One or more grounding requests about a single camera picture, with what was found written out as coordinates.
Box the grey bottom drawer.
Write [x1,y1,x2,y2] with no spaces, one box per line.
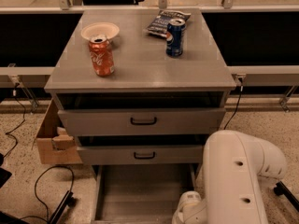
[91,164,195,224]

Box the grey drawer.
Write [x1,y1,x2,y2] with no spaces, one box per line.
[77,145,203,165]
[91,164,195,224]
[58,108,225,136]

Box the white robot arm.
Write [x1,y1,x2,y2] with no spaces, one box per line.
[172,130,287,224]

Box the grey top drawer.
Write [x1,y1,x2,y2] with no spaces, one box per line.
[58,108,225,136]

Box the grey drawer cabinet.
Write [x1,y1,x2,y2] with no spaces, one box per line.
[44,7,237,189]

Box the grey middle drawer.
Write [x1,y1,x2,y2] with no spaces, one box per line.
[77,145,203,165]

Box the orange coca-cola can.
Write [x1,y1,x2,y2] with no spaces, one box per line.
[89,35,114,77]

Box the blue pepsi can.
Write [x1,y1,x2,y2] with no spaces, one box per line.
[166,18,186,57]

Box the dark blue chip bag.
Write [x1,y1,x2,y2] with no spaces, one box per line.
[145,10,191,37]

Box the white paper bowl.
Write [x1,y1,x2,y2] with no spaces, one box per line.
[81,22,120,41]

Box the cardboard box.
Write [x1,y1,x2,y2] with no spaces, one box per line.
[36,101,82,164]

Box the black stand leg left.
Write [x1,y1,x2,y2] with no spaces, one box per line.
[49,190,76,224]

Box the black stand leg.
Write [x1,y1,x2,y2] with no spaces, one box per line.
[274,181,299,212]
[49,190,76,224]

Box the black stand leg right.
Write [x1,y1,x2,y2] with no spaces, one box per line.
[274,181,299,212]

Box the black power cable right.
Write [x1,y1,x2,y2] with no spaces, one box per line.
[222,77,245,131]

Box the metal railing frame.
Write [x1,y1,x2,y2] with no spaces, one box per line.
[0,0,299,114]

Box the black cable left wall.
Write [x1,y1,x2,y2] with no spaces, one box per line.
[2,82,28,159]

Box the black cable left floor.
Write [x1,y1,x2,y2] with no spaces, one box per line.
[20,164,76,224]

